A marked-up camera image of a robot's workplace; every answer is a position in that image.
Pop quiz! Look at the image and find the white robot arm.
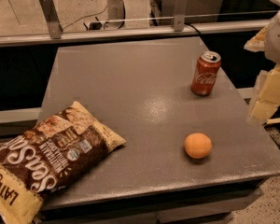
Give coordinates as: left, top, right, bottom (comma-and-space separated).
244, 10, 280, 124

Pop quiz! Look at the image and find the orange fruit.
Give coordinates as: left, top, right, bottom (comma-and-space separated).
184, 133, 213, 159

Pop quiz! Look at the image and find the red Coca-Cola can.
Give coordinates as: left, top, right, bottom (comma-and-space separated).
191, 50, 221, 96

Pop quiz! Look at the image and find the power strip on floor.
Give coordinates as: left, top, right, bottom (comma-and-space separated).
83, 21, 108, 31

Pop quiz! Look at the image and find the brown yellow chip bag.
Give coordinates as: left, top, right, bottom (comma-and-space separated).
0, 102, 125, 224

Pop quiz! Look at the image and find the black cable on floor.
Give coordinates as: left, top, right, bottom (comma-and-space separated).
63, 4, 109, 30

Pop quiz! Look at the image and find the right metal railing bracket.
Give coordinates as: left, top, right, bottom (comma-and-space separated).
173, 0, 188, 32

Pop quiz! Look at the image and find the metal railing bracket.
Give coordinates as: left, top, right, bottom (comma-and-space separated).
173, 0, 188, 32
38, 0, 63, 39

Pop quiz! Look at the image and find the horizontal metal rail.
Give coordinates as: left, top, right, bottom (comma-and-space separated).
0, 20, 269, 47

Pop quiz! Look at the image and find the left metal railing bracket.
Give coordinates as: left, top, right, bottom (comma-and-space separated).
38, 0, 63, 39

